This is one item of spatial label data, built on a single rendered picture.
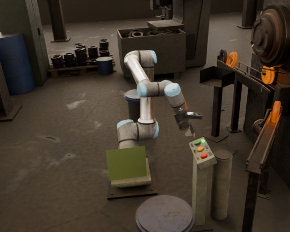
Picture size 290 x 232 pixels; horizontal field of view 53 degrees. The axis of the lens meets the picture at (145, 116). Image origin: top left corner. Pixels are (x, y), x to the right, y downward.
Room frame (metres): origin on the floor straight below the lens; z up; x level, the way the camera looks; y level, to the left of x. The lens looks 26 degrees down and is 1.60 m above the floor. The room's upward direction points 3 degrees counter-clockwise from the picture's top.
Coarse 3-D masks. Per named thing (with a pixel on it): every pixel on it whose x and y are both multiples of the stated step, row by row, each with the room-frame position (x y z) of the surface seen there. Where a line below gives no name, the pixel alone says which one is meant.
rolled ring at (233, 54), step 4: (232, 52) 3.16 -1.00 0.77; (236, 52) 3.13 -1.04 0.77; (228, 56) 3.22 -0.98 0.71; (232, 56) 3.18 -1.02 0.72; (236, 56) 3.07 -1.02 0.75; (228, 60) 3.19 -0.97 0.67; (232, 60) 3.07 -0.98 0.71; (236, 60) 3.04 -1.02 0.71; (228, 64) 3.15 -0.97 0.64; (232, 64) 3.04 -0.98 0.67
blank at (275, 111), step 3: (276, 102) 1.76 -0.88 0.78; (279, 102) 1.75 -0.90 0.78; (276, 105) 1.73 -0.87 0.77; (279, 105) 1.75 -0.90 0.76; (273, 108) 1.72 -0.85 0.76; (276, 108) 1.71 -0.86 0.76; (279, 108) 1.79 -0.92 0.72; (273, 111) 1.70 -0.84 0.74; (276, 111) 1.70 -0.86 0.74; (273, 114) 1.70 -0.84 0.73; (276, 114) 1.69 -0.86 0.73; (273, 117) 1.69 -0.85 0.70; (276, 117) 1.69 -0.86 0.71; (273, 120) 1.70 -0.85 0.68; (276, 120) 1.69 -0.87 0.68; (273, 123) 1.72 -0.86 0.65
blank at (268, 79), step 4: (268, 68) 2.22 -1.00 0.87; (272, 68) 2.20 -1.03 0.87; (268, 72) 2.21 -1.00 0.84; (272, 72) 2.18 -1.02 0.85; (264, 76) 2.27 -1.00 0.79; (268, 76) 2.20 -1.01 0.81; (272, 76) 2.17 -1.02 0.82; (264, 80) 2.26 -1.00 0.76; (268, 80) 2.19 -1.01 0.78; (272, 80) 2.18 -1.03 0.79
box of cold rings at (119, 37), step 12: (120, 36) 4.62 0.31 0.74; (132, 36) 4.86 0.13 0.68; (144, 36) 4.52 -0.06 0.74; (156, 36) 4.55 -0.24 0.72; (168, 36) 4.57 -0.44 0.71; (180, 36) 4.60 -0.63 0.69; (120, 48) 4.80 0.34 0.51; (132, 48) 4.49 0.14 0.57; (144, 48) 4.52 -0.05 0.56; (156, 48) 4.55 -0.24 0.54; (168, 48) 4.57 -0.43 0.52; (180, 48) 4.60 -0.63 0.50; (120, 60) 5.08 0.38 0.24; (168, 60) 4.57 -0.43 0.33; (180, 60) 4.60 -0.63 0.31; (156, 72) 4.54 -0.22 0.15; (168, 72) 4.57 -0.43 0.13
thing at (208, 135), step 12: (204, 72) 2.78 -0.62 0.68; (216, 72) 2.83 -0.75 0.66; (228, 72) 2.72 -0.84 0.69; (204, 84) 2.69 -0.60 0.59; (216, 84) 2.64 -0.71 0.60; (228, 84) 2.61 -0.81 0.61; (216, 96) 2.66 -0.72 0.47; (216, 108) 2.65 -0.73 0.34; (216, 120) 2.64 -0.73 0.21; (216, 132) 2.65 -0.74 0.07
